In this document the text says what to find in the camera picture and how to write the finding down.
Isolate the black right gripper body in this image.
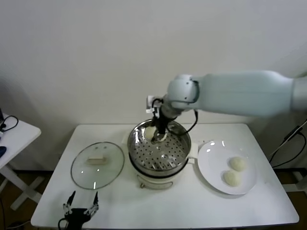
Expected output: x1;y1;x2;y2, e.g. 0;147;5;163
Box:
153;114;172;135

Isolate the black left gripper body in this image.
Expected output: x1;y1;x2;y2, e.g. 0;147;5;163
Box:
62;207;93;230

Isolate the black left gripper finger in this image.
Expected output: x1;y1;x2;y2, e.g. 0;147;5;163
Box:
62;190;76;214
83;191;99;215

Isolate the perforated steel steamer basket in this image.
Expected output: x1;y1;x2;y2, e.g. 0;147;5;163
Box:
127;117;192;175

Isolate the round glass pot lid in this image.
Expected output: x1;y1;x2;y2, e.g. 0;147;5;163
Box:
70;142;125;191

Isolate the cream electric cooking pot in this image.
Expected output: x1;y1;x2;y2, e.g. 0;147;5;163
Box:
121;130;200;190

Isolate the round white plate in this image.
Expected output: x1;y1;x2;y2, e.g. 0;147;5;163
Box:
196;140;258;195

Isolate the white folding side table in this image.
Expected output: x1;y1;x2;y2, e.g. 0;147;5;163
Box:
0;116;42;211

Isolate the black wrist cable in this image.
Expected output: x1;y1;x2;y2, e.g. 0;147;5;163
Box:
167;110;199;135

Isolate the thin black looped cable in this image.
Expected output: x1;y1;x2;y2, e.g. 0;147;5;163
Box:
0;116;19;133

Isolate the black power cable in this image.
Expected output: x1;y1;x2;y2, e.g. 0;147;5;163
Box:
268;118;307;170

